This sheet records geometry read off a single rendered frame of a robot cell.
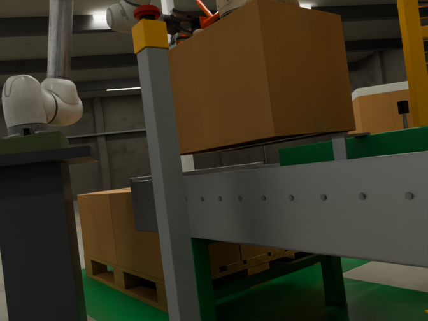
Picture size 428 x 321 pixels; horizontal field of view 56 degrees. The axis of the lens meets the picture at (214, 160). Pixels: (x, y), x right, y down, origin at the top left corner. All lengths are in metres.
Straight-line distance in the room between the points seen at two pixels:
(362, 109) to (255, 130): 1.78
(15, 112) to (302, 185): 1.25
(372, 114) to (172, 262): 2.15
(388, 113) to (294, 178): 2.09
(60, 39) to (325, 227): 1.50
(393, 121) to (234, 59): 1.84
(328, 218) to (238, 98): 0.55
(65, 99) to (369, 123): 1.94
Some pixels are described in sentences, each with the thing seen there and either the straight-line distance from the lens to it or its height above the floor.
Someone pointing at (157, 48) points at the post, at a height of 0.93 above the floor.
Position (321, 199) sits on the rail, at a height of 0.52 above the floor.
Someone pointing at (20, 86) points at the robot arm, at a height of 1.03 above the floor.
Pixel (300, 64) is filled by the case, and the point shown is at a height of 0.89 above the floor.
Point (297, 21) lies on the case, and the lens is 1.33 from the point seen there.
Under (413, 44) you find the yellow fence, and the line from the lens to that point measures 1.60.
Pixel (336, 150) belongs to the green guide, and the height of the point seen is 0.62.
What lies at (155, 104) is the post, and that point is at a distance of 1.02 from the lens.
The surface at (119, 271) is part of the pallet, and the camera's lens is 2.33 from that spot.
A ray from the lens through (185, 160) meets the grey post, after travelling 5.34.
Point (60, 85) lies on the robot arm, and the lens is 1.95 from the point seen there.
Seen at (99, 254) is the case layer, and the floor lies 0.17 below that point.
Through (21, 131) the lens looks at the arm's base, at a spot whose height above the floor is 0.85.
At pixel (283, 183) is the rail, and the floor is 0.56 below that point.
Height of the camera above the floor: 0.61
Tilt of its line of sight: 1 degrees up
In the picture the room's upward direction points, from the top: 7 degrees counter-clockwise
